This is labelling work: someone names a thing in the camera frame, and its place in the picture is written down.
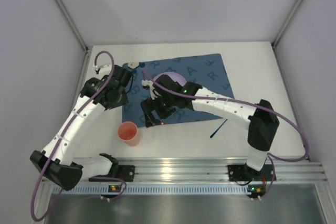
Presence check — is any purple plastic plate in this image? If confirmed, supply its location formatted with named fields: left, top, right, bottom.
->
left=153, top=72, right=186, bottom=90

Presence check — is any orange plastic cup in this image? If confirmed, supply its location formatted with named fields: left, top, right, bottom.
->
left=117, top=121, right=140, bottom=147

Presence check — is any blue letter-print placemat cloth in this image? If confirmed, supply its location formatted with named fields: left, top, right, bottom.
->
left=122, top=54, right=234, bottom=127

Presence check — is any blue metallic fork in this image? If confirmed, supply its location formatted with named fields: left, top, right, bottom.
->
left=209, top=119, right=227, bottom=138

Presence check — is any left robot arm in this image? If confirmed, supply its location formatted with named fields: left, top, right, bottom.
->
left=30, top=65, right=133, bottom=191

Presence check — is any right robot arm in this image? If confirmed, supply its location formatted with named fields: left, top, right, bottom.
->
left=141, top=74, right=279, bottom=182

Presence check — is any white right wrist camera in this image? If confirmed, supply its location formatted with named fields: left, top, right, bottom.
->
left=141, top=80, right=158, bottom=100

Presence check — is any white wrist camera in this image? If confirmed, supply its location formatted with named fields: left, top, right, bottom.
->
left=141, top=80, right=158, bottom=100
left=94, top=63, right=112, bottom=74

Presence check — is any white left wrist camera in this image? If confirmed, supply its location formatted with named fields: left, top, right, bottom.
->
left=94, top=63, right=112, bottom=74

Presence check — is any left aluminium frame post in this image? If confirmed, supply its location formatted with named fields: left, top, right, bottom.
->
left=39, top=0, right=89, bottom=51

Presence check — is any aluminium frame post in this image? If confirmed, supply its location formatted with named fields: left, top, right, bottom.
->
left=39, top=0, right=89, bottom=51
left=271, top=0, right=322, bottom=49

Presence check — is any aluminium mounting rail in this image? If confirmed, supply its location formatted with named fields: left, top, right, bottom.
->
left=41, top=157, right=329, bottom=183

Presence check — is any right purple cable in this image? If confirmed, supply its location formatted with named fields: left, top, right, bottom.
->
left=141, top=69, right=310, bottom=198

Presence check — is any perforated grey cable duct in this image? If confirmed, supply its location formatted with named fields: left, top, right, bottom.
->
left=62, top=183, right=263, bottom=195

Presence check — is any right aluminium frame post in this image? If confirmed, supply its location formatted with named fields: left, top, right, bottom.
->
left=271, top=0, right=322, bottom=49

